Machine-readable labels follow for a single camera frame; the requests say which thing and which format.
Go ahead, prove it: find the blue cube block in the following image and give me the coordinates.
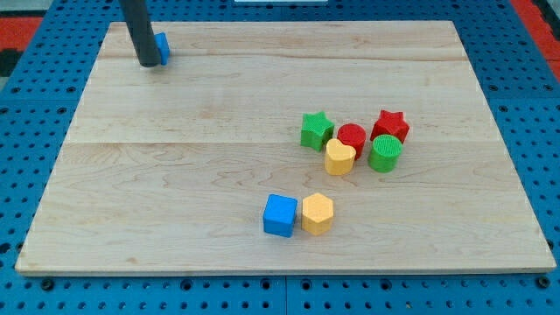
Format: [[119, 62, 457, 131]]
[[262, 194, 298, 238]]

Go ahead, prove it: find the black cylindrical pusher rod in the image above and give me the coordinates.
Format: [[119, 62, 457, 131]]
[[119, 0, 161, 67]]

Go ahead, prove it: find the blue triangle block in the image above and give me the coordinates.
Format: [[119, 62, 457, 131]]
[[155, 32, 171, 66]]

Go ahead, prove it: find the red cylinder block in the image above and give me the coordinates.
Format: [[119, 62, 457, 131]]
[[337, 123, 366, 160]]

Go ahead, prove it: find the light wooden board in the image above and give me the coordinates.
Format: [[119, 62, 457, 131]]
[[15, 21, 557, 277]]

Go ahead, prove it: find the yellow hexagon block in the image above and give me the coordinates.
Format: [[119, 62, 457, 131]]
[[301, 193, 334, 235]]

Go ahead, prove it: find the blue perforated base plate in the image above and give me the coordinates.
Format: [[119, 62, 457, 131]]
[[1, 0, 559, 314]]

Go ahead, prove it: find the yellow heart block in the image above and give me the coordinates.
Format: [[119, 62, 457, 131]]
[[325, 138, 356, 176]]

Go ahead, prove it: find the green star block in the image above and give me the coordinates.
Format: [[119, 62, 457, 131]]
[[300, 111, 334, 151]]

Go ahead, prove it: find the green cylinder block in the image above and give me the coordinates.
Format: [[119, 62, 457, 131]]
[[367, 134, 403, 173]]

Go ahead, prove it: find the red star block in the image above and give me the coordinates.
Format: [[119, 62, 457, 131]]
[[369, 109, 410, 144]]

